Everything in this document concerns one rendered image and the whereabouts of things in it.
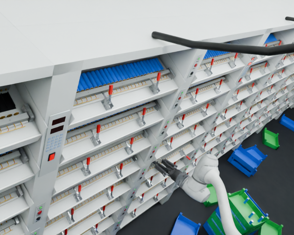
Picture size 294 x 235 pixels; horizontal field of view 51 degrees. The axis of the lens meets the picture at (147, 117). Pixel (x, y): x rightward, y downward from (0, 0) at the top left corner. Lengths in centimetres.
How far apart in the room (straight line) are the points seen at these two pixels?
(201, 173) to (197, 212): 125
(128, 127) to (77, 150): 28
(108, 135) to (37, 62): 57
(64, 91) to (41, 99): 7
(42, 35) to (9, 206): 63
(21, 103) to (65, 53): 23
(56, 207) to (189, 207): 174
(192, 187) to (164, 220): 100
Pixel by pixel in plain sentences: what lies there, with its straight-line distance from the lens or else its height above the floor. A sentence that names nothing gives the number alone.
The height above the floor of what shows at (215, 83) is 133.
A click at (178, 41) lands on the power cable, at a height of 179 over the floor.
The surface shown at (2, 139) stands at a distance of 95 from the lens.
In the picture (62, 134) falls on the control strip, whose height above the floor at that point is 147.
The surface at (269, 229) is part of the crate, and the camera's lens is 338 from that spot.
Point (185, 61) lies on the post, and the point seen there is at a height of 161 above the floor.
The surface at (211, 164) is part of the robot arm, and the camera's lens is 179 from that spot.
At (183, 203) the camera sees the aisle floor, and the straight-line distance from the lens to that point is 301.
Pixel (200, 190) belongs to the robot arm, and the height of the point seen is 91.
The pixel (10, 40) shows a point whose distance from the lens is 90.
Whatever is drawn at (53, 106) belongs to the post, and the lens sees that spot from 93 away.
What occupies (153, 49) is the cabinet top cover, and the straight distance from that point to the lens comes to 109.
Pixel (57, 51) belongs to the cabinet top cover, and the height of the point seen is 174.
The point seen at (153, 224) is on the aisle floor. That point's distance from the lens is 275.
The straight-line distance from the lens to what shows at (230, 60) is 191.
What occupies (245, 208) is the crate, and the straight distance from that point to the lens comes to 274.
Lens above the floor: 217
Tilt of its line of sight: 36 degrees down
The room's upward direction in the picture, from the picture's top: 23 degrees clockwise
